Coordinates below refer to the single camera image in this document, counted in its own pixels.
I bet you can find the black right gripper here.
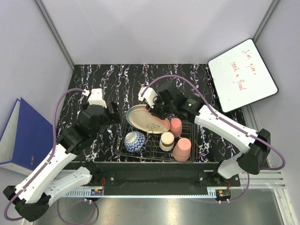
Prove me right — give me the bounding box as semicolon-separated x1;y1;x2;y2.
145;94;176;120

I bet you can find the blue and cream plate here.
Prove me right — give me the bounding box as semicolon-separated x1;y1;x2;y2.
126;105;150;128

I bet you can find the pink and cream plate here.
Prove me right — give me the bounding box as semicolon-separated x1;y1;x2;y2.
137;112;170;134

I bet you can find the pink cup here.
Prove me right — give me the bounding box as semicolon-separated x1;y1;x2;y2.
169;118;182;138
172;138;192;161

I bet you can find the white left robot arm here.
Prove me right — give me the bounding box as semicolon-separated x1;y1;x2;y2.
3;102;121;222

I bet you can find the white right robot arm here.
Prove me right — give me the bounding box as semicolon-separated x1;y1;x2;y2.
146;86;270;186

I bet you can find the blue patterned bowl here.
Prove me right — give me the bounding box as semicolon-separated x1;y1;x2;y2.
124;131;146;153

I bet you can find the cream and brown cup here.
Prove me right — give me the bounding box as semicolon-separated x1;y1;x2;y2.
159;132;174;151

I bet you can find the whiteboard with red writing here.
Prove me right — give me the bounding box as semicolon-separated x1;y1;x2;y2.
208;38;279;113

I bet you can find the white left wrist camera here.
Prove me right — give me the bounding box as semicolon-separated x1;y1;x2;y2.
88;88;107;108

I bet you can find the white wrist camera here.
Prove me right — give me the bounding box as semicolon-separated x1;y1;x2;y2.
88;88;107;108
138;87;158;108

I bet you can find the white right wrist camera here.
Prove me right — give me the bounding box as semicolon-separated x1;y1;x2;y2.
138;87;158;108

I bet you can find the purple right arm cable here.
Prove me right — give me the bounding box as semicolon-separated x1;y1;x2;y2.
142;75;285;202

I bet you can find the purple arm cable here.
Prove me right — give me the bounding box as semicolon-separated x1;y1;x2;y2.
142;75;285;202
3;88;100;223

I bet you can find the black wire dish rack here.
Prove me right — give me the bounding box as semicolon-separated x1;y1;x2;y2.
113;119;199;163

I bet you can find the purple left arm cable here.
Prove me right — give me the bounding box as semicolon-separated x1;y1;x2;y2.
3;88;100;223

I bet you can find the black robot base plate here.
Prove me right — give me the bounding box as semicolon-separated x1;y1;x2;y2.
89;161;242;196

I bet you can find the blue ring binder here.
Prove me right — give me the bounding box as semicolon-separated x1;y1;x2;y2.
0;98;53;175

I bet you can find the aluminium frame rail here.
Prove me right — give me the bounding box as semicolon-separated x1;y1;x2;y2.
34;0;75;70

